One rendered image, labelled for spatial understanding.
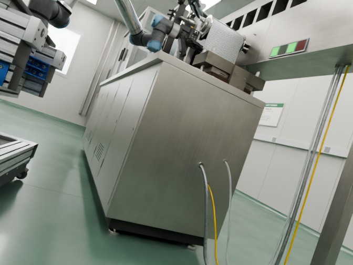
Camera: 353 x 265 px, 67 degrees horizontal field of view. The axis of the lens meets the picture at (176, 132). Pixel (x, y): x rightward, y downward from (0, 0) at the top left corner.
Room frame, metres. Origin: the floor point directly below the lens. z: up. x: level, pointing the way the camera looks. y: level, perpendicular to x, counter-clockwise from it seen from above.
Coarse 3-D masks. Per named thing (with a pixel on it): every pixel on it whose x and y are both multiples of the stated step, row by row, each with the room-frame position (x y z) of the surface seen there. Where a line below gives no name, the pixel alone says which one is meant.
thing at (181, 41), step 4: (180, 36) 1.49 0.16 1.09; (180, 40) 1.50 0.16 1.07; (184, 40) 1.50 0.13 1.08; (180, 44) 1.51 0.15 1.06; (184, 44) 1.50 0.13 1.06; (180, 48) 1.52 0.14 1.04; (184, 48) 1.51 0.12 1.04; (180, 52) 1.52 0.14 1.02; (184, 52) 1.51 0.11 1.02; (180, 56) 1.54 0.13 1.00
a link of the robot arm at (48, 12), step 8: (32, 0) 1.37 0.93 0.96; (40, 0) 1.37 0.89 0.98; (48, 0) 1.39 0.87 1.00; (56, 0) 1.44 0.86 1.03; (32, 8) 1.37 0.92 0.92; (40, 8) 1.38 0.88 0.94; (48, 8) 1.41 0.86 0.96; (56, 8) 1.46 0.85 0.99; (48, 16) 1.43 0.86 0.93; (56, 16) 1.49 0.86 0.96
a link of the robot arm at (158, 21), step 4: (156, 16) 1.41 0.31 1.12; (160, 16) 1.42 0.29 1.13; (152, 20) 1.44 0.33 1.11; (156, 20) 1.41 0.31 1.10; (160, 20) 1.42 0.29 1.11; (164, 20) 1.43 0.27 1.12; (168, 20) 1.44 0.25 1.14; (152, 24) 1.43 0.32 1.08; (156, 24) 1.42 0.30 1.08; (160, 24) 1.42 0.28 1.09; (164, 24) 1.43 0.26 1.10; (168, 24) 1.44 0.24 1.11; (172, 24) 1.45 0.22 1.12; (160, 28) 1.43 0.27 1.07; (164, 28) 1.44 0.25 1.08; (168, 28) 1.45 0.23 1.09; (164, 32) 1.44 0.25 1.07; (168, 32) 1.46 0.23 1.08
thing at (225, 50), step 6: (210, 36) 1.57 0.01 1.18; (216, 36) 1.59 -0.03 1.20; (210, 42) 1.58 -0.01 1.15; (216, 42) 1.59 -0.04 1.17; (222, 42) 1.61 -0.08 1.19; (210, 48) 1.58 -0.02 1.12; (216, 48) 1.60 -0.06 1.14; (222, 48) 1.61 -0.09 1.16; (228, 48) 1.63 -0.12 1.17; (234, 48) 1.64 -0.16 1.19; (216, 54) 1.60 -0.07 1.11; (222, 54) 1.62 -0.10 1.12; (228, 54) 1.63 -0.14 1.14; (234, 54) 1.65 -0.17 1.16; (228, 60) 1.64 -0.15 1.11; (234, 60) 1.65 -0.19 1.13
